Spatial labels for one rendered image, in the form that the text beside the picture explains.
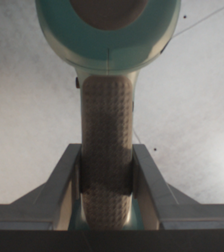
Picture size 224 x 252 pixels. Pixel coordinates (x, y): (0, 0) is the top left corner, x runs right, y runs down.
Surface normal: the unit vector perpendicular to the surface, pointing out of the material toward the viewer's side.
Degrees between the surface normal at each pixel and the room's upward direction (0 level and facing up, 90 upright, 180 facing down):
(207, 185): 90
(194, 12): 90
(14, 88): 90
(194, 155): 90
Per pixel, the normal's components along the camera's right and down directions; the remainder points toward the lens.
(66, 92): 0.02, 0.25
